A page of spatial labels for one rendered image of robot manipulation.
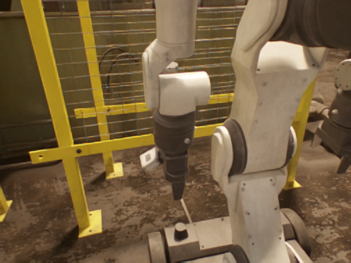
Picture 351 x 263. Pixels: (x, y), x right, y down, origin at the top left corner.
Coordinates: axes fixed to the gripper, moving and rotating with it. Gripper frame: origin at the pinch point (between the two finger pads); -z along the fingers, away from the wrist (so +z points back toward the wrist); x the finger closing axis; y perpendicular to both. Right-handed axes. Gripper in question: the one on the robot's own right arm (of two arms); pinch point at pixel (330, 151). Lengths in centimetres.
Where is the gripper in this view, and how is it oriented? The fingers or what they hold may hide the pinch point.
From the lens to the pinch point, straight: 84.7
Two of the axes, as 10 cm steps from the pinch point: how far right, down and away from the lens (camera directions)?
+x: -2.1, -6.0, 7.7
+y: -9.8, 1.1, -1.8
